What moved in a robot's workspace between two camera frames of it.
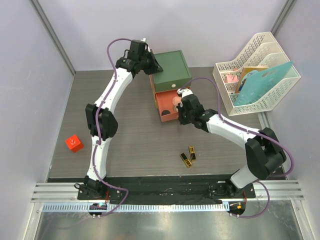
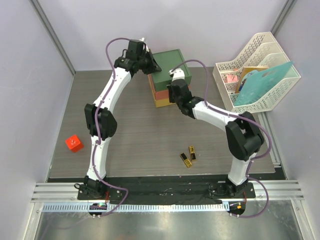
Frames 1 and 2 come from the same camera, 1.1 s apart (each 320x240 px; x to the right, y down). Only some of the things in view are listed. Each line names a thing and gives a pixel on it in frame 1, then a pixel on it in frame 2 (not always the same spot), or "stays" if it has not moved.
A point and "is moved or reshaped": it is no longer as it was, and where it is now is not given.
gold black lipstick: [192, 153] stays
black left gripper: [155, 67] stays
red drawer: [165, 104] is moved or reshaped
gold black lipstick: [185, 160] stays
